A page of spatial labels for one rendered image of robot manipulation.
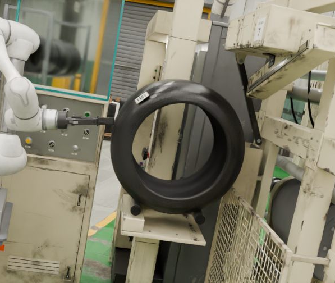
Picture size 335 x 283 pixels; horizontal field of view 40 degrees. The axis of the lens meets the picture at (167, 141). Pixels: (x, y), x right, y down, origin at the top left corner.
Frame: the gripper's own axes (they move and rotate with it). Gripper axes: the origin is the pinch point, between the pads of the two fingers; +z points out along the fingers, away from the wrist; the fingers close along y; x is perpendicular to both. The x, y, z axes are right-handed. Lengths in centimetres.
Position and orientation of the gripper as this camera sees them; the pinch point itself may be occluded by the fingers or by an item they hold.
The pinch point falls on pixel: (106, 121)
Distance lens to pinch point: 196.6
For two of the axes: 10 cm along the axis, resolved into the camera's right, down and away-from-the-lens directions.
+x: -0.4, 9.8, 1.7
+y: -1.0, -1.7, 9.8
